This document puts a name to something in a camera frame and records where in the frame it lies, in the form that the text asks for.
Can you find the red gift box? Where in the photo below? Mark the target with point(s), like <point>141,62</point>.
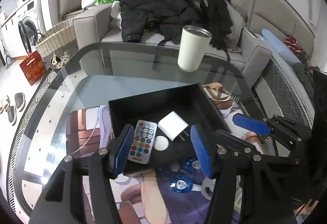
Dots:
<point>33,68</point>

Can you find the grey cloth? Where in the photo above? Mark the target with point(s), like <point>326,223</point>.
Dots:
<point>236,24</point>

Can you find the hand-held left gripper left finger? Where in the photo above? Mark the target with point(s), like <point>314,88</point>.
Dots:
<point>125,148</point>

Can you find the wicker basket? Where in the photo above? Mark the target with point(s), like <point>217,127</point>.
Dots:
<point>55,37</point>

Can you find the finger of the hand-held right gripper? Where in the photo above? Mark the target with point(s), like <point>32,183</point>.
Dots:
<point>251,124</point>
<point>237,143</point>

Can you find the black and white patterned rug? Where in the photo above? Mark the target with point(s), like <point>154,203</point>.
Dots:
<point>40,88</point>

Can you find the white remote with coloured buttons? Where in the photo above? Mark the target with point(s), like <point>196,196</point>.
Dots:
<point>143,142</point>

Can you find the blue shiny character charm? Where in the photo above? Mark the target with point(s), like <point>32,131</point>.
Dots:
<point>180,185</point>
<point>190,164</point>

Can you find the pair of beige sandals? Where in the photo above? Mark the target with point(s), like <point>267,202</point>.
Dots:
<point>3,105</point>

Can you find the cow pattern pouch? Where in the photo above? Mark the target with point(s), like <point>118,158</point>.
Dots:
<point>59,60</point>

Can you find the grey sofa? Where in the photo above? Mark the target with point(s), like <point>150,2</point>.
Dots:
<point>86,24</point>

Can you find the white washing machine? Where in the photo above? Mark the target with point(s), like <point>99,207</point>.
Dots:
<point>28,27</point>

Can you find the grey slipper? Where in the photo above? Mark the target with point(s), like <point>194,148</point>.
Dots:
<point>19,101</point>
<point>11,115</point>

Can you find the grey quilted blanket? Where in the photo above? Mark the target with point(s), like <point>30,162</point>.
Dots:
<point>288,86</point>

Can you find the small white plastic object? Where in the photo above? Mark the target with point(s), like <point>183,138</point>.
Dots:
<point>207,188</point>

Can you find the white round disc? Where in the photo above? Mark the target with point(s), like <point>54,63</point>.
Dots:
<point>162,142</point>

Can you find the white tumbler cup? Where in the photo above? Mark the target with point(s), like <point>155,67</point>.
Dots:
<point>193,47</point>

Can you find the white cloth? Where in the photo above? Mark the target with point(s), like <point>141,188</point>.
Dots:
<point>115,13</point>

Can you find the pile of black garments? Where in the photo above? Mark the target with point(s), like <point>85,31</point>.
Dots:
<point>212,4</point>

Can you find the black puffer jacket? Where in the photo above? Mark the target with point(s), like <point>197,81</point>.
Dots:
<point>153,6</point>

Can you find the black box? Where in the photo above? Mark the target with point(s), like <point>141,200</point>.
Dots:
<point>153,104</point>

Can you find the blue rolled mat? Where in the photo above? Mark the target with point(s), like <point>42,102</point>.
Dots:
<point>278,44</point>

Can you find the red patterned cloth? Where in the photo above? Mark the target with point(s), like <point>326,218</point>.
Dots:
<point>293,45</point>

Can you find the printed desk mat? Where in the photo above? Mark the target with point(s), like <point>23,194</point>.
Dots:
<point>84,134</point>

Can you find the small white charger plug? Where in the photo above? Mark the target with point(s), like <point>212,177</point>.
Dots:
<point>171,123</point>

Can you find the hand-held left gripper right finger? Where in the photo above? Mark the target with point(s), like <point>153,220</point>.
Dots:
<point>201,152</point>

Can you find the white cabinet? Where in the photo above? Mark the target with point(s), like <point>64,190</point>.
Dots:
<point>10,35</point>

